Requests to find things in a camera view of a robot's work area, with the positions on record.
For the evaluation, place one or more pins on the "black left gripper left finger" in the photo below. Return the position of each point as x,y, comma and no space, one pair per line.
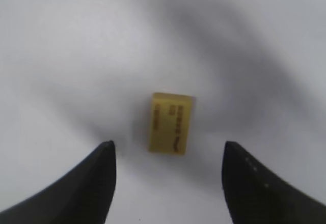
83,195

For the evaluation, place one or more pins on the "yellow eraser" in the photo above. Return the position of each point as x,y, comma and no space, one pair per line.
169,123

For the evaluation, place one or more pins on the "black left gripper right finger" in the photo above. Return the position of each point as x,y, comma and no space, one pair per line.
254,194

